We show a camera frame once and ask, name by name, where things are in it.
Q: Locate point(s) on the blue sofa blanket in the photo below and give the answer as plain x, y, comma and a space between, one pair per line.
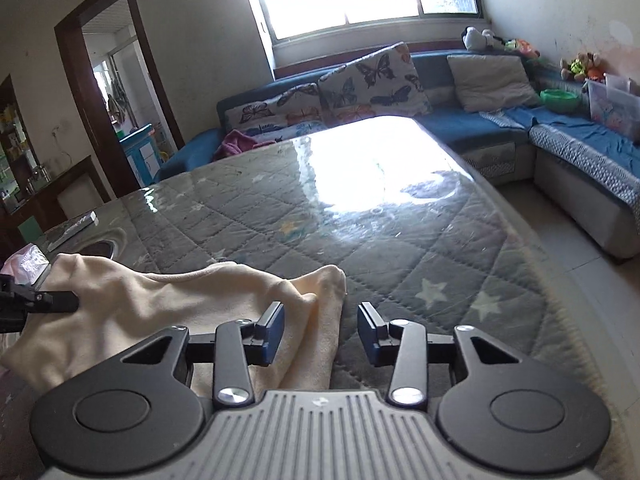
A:
575, 130

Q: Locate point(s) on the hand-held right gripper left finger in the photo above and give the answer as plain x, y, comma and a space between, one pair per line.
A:
276, 335

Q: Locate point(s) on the blue corner sofa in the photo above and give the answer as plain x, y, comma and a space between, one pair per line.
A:
440, 125

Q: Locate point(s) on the small butterfly print cushion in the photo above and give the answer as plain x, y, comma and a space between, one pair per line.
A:
275, 110

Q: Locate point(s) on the grey quilted table cover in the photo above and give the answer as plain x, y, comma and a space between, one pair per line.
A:
400, 240

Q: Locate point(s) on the brown teddy bear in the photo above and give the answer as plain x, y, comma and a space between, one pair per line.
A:
594, 65

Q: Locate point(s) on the light blue cabinet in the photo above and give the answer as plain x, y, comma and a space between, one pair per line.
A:
140, 155

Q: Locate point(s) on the orange and green toy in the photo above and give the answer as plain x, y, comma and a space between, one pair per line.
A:
522, 48

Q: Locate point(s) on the large butterfly print cushion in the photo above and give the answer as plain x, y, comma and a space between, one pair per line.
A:
375, 80

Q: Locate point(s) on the panda plush toy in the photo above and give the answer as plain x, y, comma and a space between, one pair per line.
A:
480, 39

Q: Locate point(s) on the green plush toy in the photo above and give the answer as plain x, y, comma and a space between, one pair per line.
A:
575, 69

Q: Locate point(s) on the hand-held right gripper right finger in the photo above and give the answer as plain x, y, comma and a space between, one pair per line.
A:
366, 335

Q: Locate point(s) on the cream sweatshirt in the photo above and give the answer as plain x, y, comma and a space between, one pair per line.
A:
150, 300

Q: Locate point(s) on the pink tissue packet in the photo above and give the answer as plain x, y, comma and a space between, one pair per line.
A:
25, 262

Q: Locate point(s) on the green plastic bowl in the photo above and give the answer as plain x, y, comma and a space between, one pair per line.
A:
560, 101

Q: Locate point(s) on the white remote control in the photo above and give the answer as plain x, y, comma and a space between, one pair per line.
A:
80, 222

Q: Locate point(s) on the clear plastic storage box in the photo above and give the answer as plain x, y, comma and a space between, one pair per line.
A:
615, 105

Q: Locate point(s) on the dark wooden cabinet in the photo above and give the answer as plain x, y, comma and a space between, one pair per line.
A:
75, 175

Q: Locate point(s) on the dark wooden door frame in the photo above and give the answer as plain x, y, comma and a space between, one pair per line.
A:
67, 60

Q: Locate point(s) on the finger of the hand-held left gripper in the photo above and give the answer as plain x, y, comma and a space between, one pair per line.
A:
55, 301

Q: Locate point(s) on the grey pillow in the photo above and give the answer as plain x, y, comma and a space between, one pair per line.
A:
492, 82

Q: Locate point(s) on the pink cloth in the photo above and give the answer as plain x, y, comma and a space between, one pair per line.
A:
240, 145

